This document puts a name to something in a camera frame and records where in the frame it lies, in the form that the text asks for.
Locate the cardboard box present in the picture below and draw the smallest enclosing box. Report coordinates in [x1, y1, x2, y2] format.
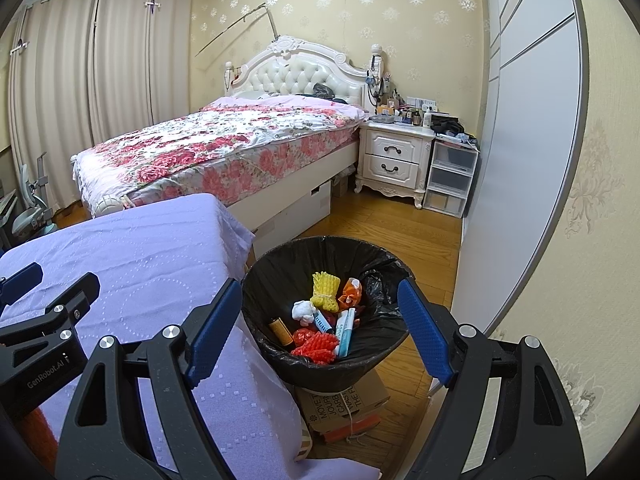
[295, 370, 392, 436]

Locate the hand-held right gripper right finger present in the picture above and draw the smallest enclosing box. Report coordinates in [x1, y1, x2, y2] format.
[397, 277, 587, 480]

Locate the pile of dark items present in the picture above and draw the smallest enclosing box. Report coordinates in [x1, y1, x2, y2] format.
[430, 115, 478, 151]

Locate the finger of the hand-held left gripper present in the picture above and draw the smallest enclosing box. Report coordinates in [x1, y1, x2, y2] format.
[0, 272, 102, 361]
[0, 261, 44, 306]

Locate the black bin with black bag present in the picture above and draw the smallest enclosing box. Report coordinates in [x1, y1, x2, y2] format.
[241, 235, 416, 395]

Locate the thin metal pole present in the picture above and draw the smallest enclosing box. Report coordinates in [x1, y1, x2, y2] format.
[196, 2, 278, 58]

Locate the white sliding wardrobe door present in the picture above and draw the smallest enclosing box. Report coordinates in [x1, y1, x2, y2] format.
[429, 0, 590, 398]

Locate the floral bedspread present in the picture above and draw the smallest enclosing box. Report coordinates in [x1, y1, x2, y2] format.
[72, 97, 368, 206]

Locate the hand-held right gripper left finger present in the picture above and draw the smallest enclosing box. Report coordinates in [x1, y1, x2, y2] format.
[59, 277, 244, 480]

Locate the red flat box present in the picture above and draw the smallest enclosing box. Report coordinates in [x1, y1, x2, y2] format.
[320, 412, 383, 445]

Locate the red foam fruit net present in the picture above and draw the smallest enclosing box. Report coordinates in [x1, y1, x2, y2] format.
[290, 332, 340, 365]

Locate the bed with floral cover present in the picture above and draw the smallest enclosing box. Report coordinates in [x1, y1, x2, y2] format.
[70, 35, 386, 251]

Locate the yellow foam fruit net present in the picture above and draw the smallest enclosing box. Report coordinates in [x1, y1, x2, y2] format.
[310, 271, 342, 312]

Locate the clear plastic drawer unit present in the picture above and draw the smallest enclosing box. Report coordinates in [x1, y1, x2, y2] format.
[422, 139, 478, 219]

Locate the beige curtain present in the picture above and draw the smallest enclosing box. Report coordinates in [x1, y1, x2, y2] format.
[92, 0, 193, 141]
[7, 0, 98, 211]

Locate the orange thread spool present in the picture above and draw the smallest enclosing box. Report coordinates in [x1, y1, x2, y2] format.
[268, 317, 293, 347]

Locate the cluster of small bottles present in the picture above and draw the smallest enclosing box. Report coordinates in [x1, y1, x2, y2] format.
[370, 92, 436, 128]

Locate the orange plastic wrapper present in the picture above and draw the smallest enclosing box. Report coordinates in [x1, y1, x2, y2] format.
[337, 278, 363, 311]

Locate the white nightstand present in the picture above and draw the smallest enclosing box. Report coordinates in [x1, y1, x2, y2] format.
[354, 121, 436, 208]

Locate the purple cloth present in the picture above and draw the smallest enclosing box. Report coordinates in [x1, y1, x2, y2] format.
[0, 192, 383, 480]

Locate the white tube with teal end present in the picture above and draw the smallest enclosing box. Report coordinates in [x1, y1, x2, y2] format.
[336, 307, 357, 359]

